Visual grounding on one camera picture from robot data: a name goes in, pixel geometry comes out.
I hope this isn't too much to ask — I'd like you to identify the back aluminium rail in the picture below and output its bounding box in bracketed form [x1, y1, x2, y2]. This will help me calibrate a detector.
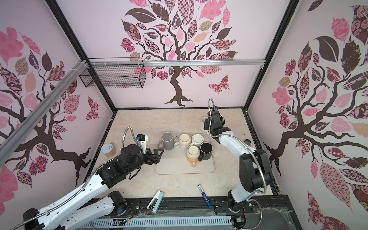
[90, 59, 265, 67]

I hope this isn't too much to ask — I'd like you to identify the white stapler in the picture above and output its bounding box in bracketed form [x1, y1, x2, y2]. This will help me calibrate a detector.
[147, 190, 164, 214]

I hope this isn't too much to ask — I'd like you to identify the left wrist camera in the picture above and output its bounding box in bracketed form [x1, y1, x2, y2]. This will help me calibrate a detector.
[136, 134, 149, 154]

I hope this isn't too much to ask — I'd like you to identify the black base frame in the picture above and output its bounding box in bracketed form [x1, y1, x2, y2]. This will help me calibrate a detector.
[53, 195, 302, 230]

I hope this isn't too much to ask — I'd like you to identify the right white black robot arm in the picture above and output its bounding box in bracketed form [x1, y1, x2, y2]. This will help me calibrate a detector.
[204, 108, 274, 203]

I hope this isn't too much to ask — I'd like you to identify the orange tin can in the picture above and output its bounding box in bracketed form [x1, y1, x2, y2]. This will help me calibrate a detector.
[101, 143, 116, 158]

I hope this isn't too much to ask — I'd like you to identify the aluminium rail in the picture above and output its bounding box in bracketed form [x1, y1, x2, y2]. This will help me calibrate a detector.
[1, 60, 87, 165]
[90, 59, 265, 67]

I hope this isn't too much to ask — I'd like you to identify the black wire basket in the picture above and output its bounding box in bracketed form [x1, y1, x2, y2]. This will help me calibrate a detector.
[79, 57, 147, 89]

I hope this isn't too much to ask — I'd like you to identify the translucent plastic tray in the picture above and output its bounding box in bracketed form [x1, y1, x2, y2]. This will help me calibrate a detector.
[155, 138, 215, 175]

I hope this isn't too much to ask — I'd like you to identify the peach orange mug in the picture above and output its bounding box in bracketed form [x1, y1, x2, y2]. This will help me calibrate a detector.
[186, 145, 200, 167]

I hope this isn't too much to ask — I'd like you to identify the blue marker pen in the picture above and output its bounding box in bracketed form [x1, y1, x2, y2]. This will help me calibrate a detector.
[197, 185, 212, 209]

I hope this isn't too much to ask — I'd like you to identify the cream mug back middle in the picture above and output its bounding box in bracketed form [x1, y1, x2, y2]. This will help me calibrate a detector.
[174, 133, 192, 150]

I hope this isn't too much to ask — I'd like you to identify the white slotted cable duct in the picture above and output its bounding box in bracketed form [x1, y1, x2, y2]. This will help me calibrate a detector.
[78, 216, 232, 230]

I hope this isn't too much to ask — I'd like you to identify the glass spice jar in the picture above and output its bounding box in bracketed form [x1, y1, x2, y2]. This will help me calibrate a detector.
[244, 139, 251, 146]

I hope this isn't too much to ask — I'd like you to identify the black mug upright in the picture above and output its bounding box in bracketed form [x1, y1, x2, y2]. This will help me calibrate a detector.
[198, 142, 213, 162]

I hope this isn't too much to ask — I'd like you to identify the grey mug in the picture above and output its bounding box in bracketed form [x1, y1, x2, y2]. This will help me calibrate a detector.
[158, 132, 174, 151]

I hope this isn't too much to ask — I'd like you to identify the white mug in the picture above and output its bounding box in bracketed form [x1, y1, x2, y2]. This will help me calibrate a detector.
[200, 117, 207, 130]
[191, 134, 204, 147]

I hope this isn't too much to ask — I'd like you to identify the left aluminium rail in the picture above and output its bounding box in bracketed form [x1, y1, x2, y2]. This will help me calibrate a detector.
[1, 60, 87, 165]

